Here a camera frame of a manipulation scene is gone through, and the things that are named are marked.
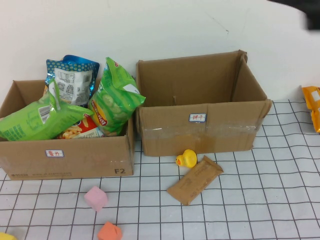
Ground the green Lay's cucumber chips bag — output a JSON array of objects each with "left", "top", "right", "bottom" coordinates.
[{"left": 87, "top": 56, "right": 147, "bottom": 138}]

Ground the blue dotted snack pouch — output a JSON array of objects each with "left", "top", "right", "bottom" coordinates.
[{"left": 45, "top": 54, "right": 100, "bottom": 105}]

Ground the large orange snack bag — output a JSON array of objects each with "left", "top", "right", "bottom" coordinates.
[{"left": 301, "top": 84, "right": 320, "bottom": 134}]

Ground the yellow rubber duck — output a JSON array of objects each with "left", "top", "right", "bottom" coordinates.
[{"left": 175, "top": 149, "right": 198, "bottom": 169}]

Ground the large taped cardboard box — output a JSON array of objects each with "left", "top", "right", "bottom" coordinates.
[{"left": 135, "top": 49, "right": 273, "bottom": 158}]

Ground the brown biscuit packet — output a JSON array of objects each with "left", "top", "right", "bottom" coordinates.
[{"left": 166, "top": 154, "right": 224, "bottom": 207}]

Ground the red shrimp chips bag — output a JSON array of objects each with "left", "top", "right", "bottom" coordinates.
[{"left": 57, "top": 113, "right": 105, "bottom": 140}]

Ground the cardboard box marked F2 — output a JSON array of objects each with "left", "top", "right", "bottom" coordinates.
[{"left": 0, "top": 76, "right": 136, "bottom": 181}]

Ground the pink foam cube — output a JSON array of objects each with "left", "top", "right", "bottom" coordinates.
[{"left": 83, "top": 185, "right": 109, "bottom": 213}]

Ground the orange foam cube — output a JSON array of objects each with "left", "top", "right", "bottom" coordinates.
[{"left": 96, "top": 221, "right": 124, "bottom": 240}]

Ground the white grid tablecloth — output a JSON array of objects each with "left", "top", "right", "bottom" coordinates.
[{"left": 0, "top": 99, "right": 320, "bottom": 240}]

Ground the green chips bag with barcode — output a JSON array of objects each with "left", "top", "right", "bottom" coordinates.
[{"left": 0, "top": 78, "right": 95, "bottom": 142}]

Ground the yellow foam block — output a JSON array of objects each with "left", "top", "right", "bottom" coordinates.
[{"left": 0, "top": 231, "right": 18, "bottom": 240}]

